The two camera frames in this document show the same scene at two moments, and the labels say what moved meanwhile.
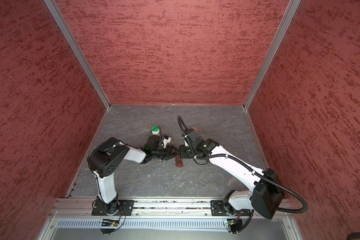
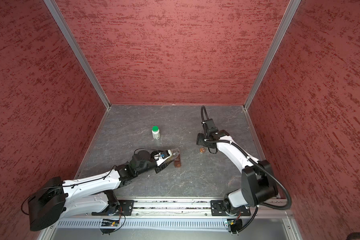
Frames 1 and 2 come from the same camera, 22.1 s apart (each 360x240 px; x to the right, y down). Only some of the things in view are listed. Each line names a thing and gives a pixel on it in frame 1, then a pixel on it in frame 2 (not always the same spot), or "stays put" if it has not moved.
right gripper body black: x=188 y=151 → x=203 y=140
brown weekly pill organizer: x=179 y=161 stays put
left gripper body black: x=162 y=152 → x=151 y=165
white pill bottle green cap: x=155 y=130 stays put
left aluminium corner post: x=55 y=12 stays put
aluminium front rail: x=144 y=207 stays put
